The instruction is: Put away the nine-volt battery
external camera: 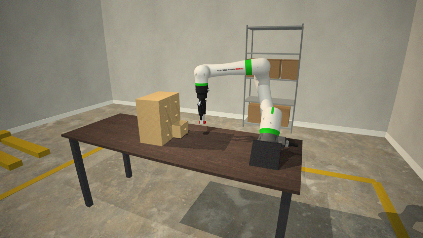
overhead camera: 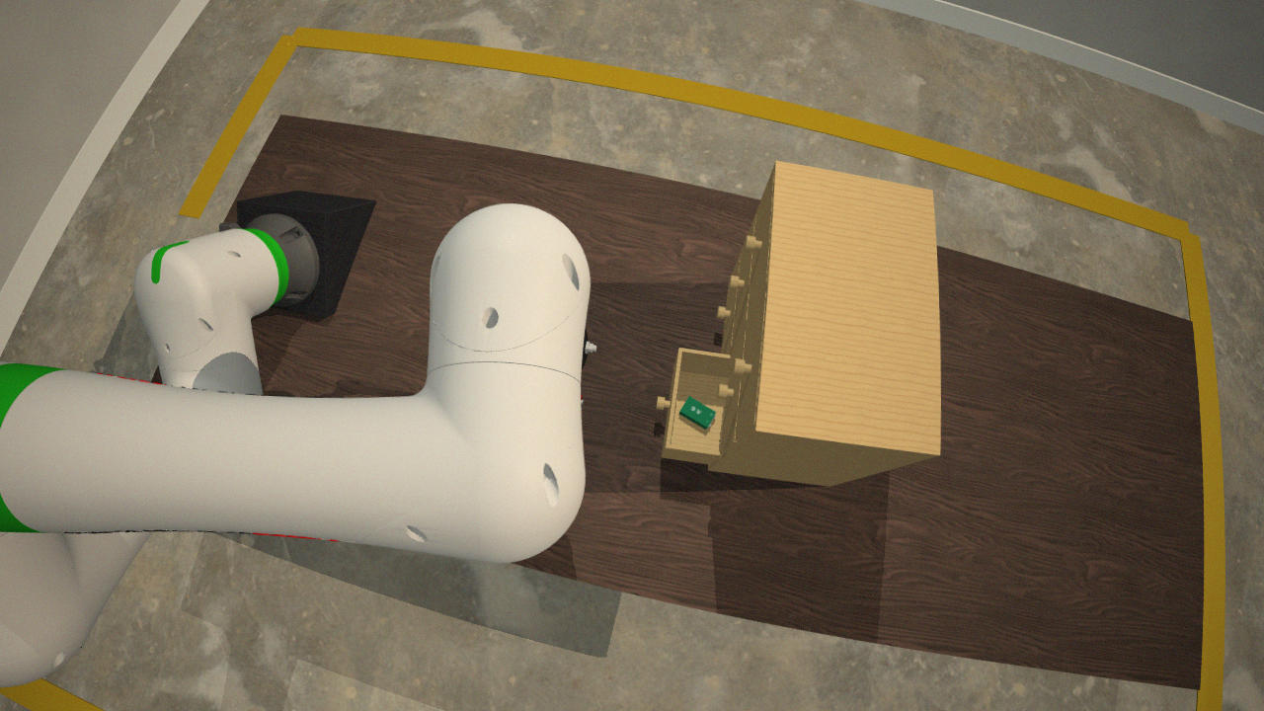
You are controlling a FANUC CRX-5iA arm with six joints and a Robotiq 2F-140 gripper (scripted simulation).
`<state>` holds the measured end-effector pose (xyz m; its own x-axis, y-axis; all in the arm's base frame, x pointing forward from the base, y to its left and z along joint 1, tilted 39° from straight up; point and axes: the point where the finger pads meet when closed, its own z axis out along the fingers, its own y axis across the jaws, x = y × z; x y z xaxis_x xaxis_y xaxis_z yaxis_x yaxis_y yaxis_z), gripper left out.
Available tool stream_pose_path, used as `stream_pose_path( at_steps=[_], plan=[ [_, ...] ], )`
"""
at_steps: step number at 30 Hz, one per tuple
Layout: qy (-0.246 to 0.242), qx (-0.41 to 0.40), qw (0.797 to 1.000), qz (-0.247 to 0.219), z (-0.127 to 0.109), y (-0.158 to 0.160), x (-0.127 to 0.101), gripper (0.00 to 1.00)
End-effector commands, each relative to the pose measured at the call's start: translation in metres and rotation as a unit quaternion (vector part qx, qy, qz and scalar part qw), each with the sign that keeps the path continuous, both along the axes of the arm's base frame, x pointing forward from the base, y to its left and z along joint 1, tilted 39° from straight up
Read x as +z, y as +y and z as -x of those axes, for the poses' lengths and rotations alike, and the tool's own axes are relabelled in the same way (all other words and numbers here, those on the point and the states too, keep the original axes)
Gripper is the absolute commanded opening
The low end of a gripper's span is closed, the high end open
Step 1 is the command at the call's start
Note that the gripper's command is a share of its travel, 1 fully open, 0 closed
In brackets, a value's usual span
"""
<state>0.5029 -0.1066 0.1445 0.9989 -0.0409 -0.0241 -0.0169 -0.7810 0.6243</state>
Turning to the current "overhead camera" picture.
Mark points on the light wooden chest of drawers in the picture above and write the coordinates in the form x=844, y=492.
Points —
x=850, y=372

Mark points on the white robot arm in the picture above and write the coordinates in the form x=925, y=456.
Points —
x=485, y=463

